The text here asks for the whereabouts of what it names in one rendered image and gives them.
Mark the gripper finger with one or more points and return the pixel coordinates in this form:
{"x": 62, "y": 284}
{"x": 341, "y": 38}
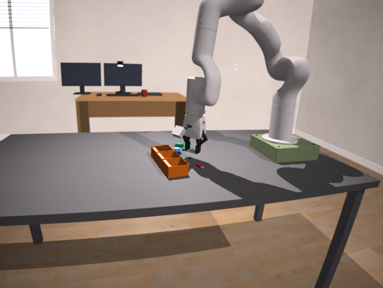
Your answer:
{"x": 187, "y": 142}
{"x": 200, "y": 142}

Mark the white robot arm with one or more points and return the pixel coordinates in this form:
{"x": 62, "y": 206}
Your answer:
{"x": 294, "y": 71}

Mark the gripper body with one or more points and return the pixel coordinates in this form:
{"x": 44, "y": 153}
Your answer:
{"x": 198, "y": 124}

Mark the orange rack of bins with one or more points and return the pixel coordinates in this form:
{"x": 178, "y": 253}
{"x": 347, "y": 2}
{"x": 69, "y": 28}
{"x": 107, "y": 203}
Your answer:
{"x": 169, "y": 161}

